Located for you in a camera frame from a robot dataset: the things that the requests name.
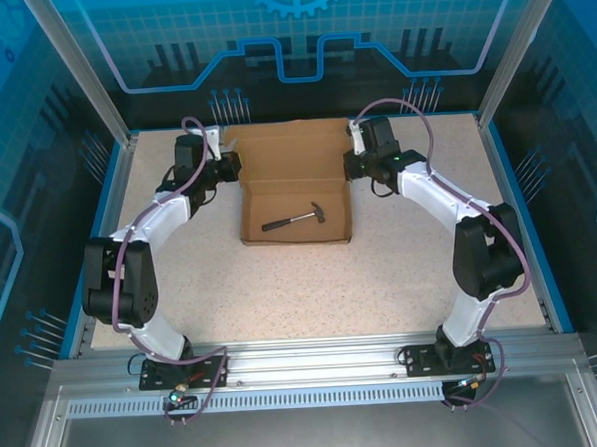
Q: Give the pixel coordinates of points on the aluminium frame post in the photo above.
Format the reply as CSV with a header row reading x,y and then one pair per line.
x,y
515,52
85,74

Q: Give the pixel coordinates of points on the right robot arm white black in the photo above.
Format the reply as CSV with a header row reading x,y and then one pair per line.
x,y
485,259

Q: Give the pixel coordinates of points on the blue table edge strip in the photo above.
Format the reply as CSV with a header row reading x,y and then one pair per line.
x,y
99,244
529,231

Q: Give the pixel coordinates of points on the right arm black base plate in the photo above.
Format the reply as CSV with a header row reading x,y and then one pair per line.
x,y
421,359

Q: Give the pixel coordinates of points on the brown cardboard box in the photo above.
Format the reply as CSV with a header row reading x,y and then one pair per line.
x,y
294,143

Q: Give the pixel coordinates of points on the blue circuit print panel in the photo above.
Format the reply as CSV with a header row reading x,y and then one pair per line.
x,y
287,14

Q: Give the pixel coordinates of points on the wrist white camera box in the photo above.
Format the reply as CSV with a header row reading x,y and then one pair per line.
x,y
358,140
215,138

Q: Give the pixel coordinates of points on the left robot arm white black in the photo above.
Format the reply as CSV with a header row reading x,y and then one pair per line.
x,y
131,277

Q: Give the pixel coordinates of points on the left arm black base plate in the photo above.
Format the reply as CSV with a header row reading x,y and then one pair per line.
x,y
211,370

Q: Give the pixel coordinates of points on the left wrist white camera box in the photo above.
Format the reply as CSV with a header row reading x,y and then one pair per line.
x,y
215,138

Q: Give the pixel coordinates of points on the aluminium mounting rail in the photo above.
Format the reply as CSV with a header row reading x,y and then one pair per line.
x,y
310,358

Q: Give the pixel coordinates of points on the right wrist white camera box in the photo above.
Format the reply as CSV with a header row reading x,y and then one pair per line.
x,y
358,140

